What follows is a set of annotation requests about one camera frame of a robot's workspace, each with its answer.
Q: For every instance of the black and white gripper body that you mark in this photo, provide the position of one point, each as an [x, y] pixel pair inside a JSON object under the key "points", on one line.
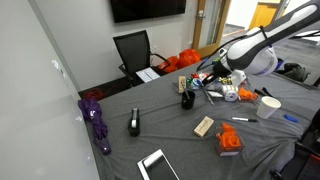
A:
{"points": [[223, 70]]}

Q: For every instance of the black and blue pen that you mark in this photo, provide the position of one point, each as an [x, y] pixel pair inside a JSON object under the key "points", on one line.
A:
{"points": [[244, 119]]}

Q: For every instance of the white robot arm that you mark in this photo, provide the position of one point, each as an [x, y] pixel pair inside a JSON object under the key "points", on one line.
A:
{"points": [[253, 53]]}

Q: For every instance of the silver pen in mug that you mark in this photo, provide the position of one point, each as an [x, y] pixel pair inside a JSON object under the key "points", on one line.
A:
{"points": [[186, 92]]}

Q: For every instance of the white foam cup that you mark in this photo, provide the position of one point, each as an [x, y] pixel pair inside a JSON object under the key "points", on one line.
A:
{"points": [[267, 107]]}

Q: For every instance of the gold gift bow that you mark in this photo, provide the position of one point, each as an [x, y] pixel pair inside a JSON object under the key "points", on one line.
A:
{"points": [[225, 80]]}

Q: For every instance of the orange item in near box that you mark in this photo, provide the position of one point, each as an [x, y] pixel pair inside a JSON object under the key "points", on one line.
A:
{"points": [[246, 94]]}

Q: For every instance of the orange bag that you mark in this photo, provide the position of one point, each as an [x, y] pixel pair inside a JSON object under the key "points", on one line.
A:
{"points": [[185, 58]]}

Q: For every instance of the wooden stamp block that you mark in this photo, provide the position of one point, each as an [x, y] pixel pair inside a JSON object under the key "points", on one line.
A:
{"points": [[181, 84]]}

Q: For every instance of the black mug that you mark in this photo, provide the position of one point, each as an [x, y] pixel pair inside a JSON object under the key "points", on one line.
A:
{"points": [[188, 103]]}

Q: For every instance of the grey tablecloth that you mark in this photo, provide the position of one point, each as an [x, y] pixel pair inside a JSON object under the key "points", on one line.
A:
{"points": [[157, 131]]}

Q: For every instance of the white paper sheet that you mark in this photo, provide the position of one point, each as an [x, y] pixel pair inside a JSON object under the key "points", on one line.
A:
{"points": [[147, 75]]}

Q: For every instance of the orange item in clear box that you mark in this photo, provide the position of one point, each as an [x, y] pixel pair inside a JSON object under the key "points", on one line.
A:
{"points": [[228, 141]]}

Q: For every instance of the black office chair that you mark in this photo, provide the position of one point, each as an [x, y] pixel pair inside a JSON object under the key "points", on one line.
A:
{"points": [[135, 53]]}

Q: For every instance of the black tape dispenser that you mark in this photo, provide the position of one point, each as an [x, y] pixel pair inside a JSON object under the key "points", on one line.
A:
{"points": [[134, 123]]}

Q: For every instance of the white framed tablet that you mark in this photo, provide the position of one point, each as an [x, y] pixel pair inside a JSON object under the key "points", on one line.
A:
{"points": [[157, 167]]}

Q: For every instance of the purple folded umbrella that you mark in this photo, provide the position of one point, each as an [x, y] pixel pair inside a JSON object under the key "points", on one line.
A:
{"points": [[92, 112]]}

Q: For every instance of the black wall television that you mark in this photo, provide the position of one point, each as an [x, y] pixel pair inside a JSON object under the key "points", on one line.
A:
{"points": [[131, 10]]}

